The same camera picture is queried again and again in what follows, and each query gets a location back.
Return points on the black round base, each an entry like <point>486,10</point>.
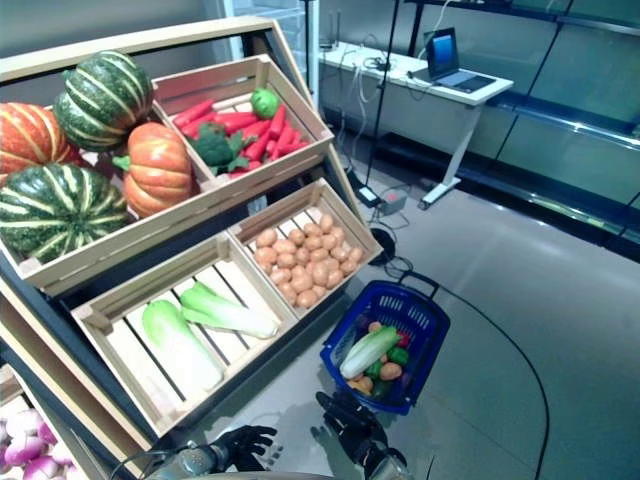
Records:
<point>382,245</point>

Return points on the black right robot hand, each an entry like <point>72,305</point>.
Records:
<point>357,430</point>

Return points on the large green striped pumpkin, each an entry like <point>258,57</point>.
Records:
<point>60,215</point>

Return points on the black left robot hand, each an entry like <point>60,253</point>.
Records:
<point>240,442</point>

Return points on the purple white onion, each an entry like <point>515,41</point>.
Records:
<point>22,422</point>
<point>42,469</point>
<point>22,450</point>

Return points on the grey box red button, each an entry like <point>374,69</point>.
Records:
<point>395,202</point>

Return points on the large napa cabbage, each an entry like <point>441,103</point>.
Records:
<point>180,350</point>

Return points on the brown potato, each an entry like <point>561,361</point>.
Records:
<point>334,278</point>
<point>266,237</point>
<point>280,275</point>
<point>307,298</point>
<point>320,274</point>
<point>392,371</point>
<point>326,223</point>
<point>356,254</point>
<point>289,293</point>
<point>302,282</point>

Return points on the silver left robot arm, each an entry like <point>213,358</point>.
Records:
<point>185,462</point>

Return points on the black vertical pole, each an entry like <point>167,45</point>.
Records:
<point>313,50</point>

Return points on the grey open laptop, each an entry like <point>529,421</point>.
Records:
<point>445,52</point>

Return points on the wooden potato crate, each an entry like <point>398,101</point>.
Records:
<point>350,215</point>

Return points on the yellow orange vegetable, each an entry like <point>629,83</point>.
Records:
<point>361,385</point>

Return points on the small black desk device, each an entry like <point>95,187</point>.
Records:
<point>327,40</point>

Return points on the black tripod pole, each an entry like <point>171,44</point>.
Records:
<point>384,82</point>

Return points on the wooden pumpkin crate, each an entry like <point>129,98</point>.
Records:
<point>125,245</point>

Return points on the white desk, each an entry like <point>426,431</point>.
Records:
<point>425,115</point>

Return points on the red carrot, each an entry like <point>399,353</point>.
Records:
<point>292,148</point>
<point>278,122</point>
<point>237,121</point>
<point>257,146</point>
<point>192,114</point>
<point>197,126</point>

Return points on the purple eggplant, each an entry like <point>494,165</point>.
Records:
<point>361,322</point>

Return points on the small orange vegetable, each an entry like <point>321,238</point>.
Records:
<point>376,327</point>

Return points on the light green bell pepper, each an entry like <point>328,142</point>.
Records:
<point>264,102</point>

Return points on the dark green cucumber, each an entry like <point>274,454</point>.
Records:
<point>383,389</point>

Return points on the orange yellow-striped pumpkin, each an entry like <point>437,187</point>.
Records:
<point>30,140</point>

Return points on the wooden vegetable display stand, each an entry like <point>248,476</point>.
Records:
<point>150,40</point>

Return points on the wooden carrot crate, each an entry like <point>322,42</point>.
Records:
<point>305,105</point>

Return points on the glass metal shelving unit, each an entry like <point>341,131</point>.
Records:
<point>550,150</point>

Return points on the red pepper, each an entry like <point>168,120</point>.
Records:
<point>404,339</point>

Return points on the green broccoli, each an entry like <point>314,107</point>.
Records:
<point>215,147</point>

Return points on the orange pumpkin green stem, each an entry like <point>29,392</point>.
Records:
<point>157,170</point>

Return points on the dark green bell pepper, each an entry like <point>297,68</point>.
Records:
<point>398,355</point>

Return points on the blue plastic shopping basket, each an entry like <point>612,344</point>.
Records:
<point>430,320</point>

